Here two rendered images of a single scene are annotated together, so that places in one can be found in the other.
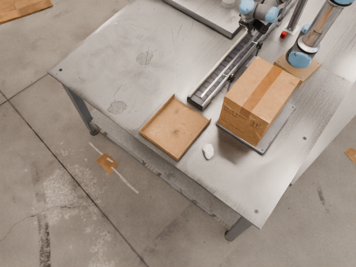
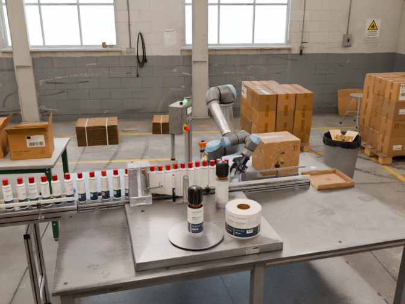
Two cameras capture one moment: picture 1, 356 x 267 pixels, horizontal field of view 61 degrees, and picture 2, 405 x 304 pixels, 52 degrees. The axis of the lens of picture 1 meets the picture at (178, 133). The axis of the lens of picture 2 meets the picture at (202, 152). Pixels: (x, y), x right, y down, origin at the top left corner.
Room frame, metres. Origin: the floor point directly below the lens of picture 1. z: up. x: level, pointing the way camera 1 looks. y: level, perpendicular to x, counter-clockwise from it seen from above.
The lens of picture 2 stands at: (3.65, 1.05, 2.10)
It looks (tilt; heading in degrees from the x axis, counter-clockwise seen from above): 19 degrees down; 218
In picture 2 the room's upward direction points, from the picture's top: straight up
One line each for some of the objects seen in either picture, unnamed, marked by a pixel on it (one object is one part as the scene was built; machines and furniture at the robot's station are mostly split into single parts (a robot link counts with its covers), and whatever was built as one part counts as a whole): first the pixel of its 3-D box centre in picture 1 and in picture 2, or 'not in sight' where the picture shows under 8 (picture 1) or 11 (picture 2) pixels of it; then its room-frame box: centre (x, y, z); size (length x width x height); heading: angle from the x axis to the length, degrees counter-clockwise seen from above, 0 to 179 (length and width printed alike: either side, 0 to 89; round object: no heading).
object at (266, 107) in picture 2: not in sight; (273, 114); (-2.14, -2.00, 0.45); 1.20 x 0.84 x 0.89; 46
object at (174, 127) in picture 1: (175, 125); (326, 178); (0.77, 0.01, 0.85); 0.30 x 0.26 x 0.04; 142
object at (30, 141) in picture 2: not in sight; (31, 134); (1.71, -2.44, 0.97); 0.51 x 0.39 x 0.37; 49
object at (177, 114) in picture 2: not in sight; (180, 117); (1.59, -0.73, 1.38); 0.17 x 0.10 x 0.19; 17
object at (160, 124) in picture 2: not in sight; (170, 123); (-1.64, -3.74, 0.11); 0.65 x 0.54 x 0.22; 131
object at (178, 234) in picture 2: not in sight; (195, 234); (2.06, -0.23, 0.89); 0.31 x 0.31 x 0.01
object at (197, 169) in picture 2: not in sight; (197, 175); (1.56, -0.61, 0.98); 0.05 x 0.05 x 0.20
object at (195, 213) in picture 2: not in sight; (195, 210); (2.06, -0.23, 1.04); 0.09 x 0.09 x 0.29
